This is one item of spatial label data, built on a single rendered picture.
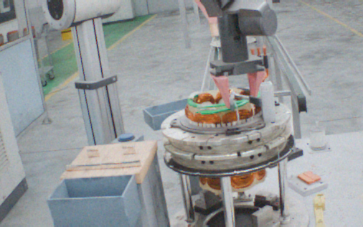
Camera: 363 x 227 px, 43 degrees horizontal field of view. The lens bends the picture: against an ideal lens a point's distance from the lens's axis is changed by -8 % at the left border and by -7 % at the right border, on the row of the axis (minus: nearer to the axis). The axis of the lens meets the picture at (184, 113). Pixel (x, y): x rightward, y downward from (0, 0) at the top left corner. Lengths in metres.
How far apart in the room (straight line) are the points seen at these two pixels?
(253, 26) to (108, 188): 0.46
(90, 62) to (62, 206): 0.61
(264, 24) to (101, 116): 0.72
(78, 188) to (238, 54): 0.45
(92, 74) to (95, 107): 0.10
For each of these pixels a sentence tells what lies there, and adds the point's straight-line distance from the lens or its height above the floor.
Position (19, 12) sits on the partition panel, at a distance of 5.46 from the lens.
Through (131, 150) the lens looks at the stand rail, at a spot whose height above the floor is 1.07.
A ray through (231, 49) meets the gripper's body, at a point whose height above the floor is 1.29.
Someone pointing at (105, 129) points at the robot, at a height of 1.02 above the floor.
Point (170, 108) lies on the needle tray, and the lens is 1.54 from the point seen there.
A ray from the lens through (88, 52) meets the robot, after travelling 1.50.
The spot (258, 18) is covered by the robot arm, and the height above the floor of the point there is 1.35.
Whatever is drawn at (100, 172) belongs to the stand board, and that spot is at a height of 1.06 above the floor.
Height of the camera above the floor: 1.46
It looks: 17 degrees down
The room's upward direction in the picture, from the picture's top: 9 degrees counter-clockwise
